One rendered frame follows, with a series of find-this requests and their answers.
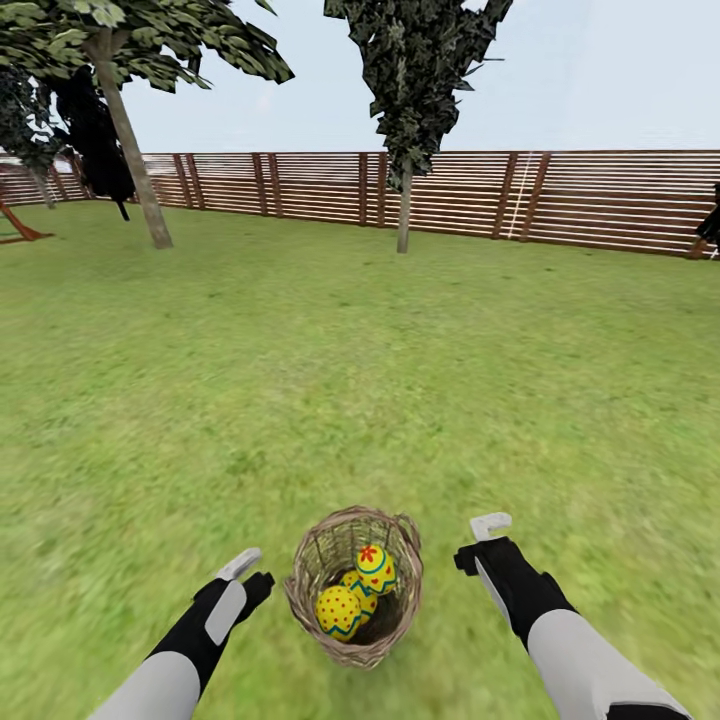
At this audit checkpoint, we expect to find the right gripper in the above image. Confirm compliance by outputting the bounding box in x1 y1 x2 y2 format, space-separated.
454 542 482 576

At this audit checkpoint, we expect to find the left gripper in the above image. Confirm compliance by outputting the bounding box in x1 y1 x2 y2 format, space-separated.
238 572 275 623

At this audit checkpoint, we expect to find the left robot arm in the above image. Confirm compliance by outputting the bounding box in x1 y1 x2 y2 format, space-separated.
88 547 275 720

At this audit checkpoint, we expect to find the wicker basket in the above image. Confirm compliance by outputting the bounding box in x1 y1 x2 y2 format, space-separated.
284 505 424 671

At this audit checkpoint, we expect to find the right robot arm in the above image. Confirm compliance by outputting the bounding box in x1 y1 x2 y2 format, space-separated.
454 512 695 720

